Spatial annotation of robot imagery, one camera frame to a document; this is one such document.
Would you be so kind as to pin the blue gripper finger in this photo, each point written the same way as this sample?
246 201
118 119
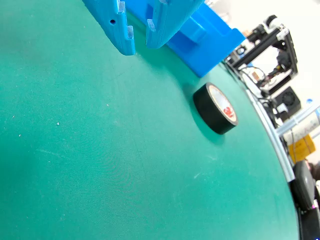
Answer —
117 27
165 22

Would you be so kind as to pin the black tape roll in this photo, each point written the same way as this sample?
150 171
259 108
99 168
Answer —
207 110

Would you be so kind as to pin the blue plastic box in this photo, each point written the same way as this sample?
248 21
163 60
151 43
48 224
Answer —
207 50

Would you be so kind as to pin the black fan box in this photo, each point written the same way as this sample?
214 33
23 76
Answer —
287 98

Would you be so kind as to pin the green table mat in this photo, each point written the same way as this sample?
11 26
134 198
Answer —
100 150

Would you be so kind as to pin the yellow packet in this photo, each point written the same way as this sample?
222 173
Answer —
302 148

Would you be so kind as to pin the black rounded chair back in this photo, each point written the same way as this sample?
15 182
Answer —
303 187

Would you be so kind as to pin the black frame 3D printer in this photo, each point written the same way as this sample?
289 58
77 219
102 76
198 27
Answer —
265 43

